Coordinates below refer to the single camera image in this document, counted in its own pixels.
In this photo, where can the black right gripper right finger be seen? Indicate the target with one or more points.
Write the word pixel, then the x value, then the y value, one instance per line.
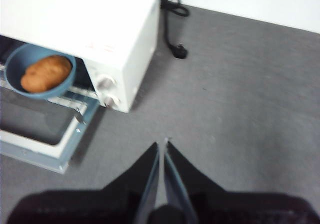
pixel 237 209

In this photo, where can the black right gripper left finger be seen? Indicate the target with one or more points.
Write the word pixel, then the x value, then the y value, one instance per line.
pixel 100 206

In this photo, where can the brown potato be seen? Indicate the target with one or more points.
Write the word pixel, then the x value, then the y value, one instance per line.
pixel 46 73

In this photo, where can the blue ribbed bowl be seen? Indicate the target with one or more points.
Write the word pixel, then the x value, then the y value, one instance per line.
pixel 12 67

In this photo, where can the round oven knob upright pointer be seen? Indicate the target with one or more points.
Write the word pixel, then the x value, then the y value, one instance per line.
pixel 112 101

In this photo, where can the round oven knob slanted pointer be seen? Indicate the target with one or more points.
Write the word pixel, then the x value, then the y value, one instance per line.
pixel 106 82

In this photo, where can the white Toshiba toaster oven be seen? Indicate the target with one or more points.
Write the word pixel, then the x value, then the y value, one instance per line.
pixel 75 14

